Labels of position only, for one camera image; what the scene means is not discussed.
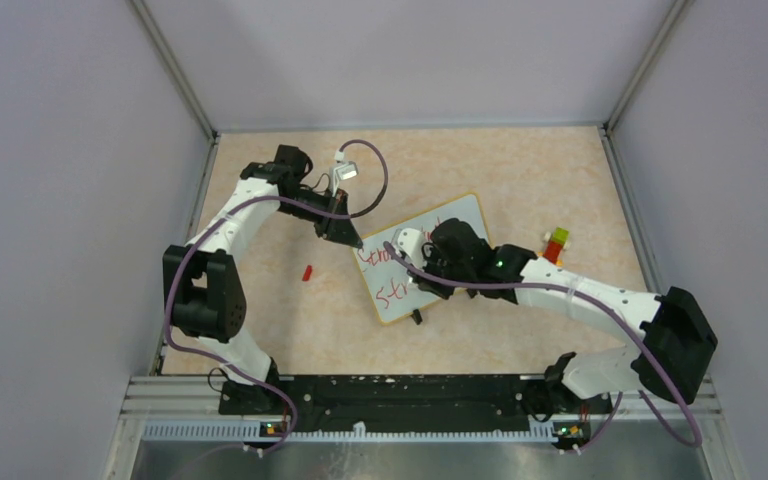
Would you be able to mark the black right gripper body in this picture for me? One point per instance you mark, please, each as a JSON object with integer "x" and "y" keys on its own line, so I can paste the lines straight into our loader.
{"x": 439, "y": 266}

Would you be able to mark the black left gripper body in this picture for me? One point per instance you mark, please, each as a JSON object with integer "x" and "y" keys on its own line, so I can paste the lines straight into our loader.
{"x": 327, "y": 202}

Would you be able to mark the red marker cap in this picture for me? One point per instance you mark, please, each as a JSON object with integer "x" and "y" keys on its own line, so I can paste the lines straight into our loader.
{"x": 307, "y": 273}

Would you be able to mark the yellow framed whiteboard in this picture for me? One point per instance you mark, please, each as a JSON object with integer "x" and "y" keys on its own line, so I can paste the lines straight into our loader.
{"x": 393, "y": 296}

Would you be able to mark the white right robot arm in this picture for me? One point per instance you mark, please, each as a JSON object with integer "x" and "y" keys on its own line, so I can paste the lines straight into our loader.
{"x": 667, "y": 341}

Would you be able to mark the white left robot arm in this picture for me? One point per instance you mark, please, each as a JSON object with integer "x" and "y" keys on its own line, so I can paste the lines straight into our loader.
{"x": 203, "y": 291}

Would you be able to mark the red green toy brick car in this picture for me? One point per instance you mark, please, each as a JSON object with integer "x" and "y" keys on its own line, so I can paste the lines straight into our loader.
{"x": 555, "y": 244}

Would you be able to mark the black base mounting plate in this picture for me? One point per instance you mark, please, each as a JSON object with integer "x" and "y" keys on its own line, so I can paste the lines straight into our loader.
{"x": 506, "y": 402}

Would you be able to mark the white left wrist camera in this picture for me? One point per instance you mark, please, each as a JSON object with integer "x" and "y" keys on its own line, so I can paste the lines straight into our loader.
{"x": 342, "y": 170}

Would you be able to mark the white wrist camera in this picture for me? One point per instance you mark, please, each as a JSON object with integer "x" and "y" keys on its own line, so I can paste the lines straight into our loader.
{"x": 342, "y": 170}
{"x": 408, "y": 243}

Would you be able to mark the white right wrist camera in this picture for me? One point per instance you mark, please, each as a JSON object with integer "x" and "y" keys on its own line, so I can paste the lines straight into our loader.
{"x": 408, "y": 243}

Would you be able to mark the white toothed cable duct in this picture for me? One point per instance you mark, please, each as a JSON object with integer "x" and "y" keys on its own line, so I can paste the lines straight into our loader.
{"x": 247, "y": 431}

